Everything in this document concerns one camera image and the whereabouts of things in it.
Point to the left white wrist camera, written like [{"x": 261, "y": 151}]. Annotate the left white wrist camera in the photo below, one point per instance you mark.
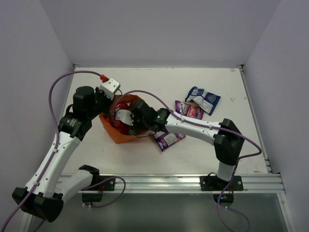
[{"x": 109, "y": 86}]

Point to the blue white snack packet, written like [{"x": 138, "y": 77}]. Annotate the blue white snack packet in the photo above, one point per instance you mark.
[{"x": 207, "y": 101}]

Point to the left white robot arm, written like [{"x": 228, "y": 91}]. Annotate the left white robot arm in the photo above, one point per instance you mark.
[{"x": 43, "y": 196}]

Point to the purple white snack packet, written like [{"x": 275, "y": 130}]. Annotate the purple white snack packet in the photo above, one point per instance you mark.
[{"x": 164, "y": 139}]

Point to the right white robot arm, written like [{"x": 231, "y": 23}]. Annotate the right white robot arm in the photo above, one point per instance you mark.
[{"x": 224, "y": 136}]

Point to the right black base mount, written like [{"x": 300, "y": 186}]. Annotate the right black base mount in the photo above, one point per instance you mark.
[{"x": 212, "y": 183}]

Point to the aluminium table rail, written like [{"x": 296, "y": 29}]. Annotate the aluminium table rail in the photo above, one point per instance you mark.
[{"x": 190, "y": 184}]

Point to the red snack packet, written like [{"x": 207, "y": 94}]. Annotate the red snack packet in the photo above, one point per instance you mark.
[{"x": 122, "y": 105}]

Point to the purple Fox's candy bag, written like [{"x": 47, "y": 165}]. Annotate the purple Fox's candy bag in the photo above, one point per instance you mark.
[{"x": 189, "y": 110}]

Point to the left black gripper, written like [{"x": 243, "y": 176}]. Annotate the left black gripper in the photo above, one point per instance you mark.
[{"x": 106, "y": 104}]

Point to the orange paper bag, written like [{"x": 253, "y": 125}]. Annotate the orange paper bag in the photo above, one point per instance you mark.
[{"x": 120, "y": 132}]

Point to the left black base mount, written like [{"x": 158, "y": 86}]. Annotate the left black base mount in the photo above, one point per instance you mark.
[{"x": 94, "y": 193}]

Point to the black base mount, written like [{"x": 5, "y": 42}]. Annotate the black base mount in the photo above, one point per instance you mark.
[
  {"x": 94, "y": 193},
  {"x": 212, "y": 183}
]

